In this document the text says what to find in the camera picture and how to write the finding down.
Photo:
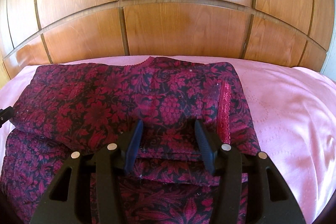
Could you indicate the maroon floral garment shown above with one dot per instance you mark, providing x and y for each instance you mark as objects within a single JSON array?
[{"x": 85, "y": 107}]

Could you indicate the wooden panelled headboard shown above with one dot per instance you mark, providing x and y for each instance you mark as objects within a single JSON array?
[{"x": 289, "y": 33}]

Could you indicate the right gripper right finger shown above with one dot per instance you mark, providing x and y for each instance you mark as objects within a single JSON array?
[{"x": 269, "y": 200}]

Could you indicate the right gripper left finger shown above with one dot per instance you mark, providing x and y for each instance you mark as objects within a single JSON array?
[{"x": 68, "y": 200}]

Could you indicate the pink bedspread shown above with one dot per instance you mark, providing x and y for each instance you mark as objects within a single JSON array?
[{"x": 293, "y": 111}]

